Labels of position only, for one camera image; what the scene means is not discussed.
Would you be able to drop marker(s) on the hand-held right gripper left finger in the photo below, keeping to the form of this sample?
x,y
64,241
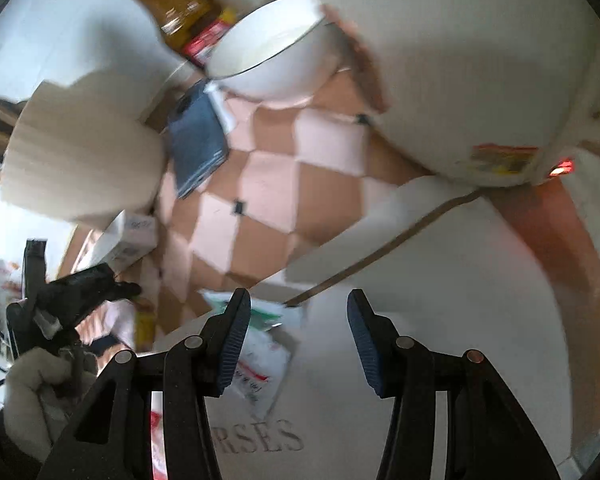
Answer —
x,y
232,345

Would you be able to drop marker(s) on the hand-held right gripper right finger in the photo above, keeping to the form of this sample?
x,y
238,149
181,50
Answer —
x,y
367,345

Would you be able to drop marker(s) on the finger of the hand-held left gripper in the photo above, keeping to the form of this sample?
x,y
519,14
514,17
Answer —
x,y
115,292
85,276

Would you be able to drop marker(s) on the white wrapper red print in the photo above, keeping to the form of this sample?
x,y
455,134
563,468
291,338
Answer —
x,y
262,370

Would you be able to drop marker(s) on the green white sachet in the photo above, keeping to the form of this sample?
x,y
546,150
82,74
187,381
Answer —
x,y
257,312

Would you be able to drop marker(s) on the long white box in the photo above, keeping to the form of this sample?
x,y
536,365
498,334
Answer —
x,y
127,240

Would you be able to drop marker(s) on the red white plastic bag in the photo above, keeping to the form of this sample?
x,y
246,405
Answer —
x,y
157,440

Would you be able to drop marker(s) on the person's left hand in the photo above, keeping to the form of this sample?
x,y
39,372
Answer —
x,y
30,395

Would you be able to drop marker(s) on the cream utensil holder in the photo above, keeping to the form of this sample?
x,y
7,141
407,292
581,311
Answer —
x,y
80,150

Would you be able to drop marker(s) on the checkered printed tablecloth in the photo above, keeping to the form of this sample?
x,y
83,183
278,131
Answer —
x,y
280,185

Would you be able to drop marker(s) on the dark blue packet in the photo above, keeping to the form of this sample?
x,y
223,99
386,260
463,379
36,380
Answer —
x,y
197,145

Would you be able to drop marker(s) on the white lighter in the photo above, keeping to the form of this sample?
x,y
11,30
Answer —
x,y
222,105

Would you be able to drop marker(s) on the dark sauce bottle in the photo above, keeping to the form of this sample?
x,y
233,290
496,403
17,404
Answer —
x,y
175,5

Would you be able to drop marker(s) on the white bowl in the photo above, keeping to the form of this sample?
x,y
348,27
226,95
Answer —
x,y
275,55

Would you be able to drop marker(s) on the white pink electric kettle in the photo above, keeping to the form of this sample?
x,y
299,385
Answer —
x,y
470,60

